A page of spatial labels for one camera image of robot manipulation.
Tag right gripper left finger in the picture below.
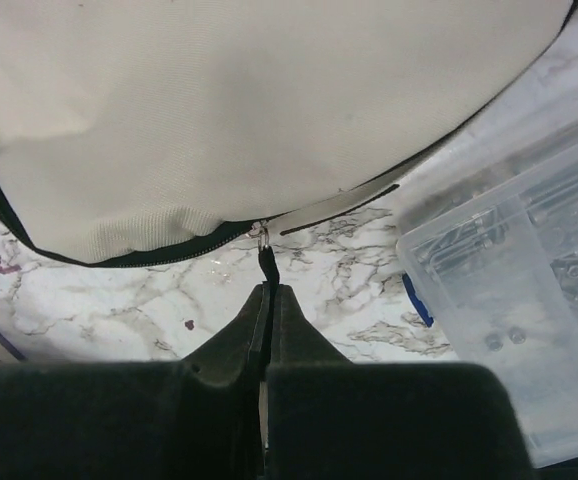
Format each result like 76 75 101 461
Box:
0 284 270 479

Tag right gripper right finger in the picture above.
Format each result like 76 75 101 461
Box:
266 285 534 479

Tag cream canvas backpack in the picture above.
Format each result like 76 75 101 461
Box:
0 1 574 268

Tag clear plastic organizer box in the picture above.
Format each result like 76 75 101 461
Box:
397 120 578 466

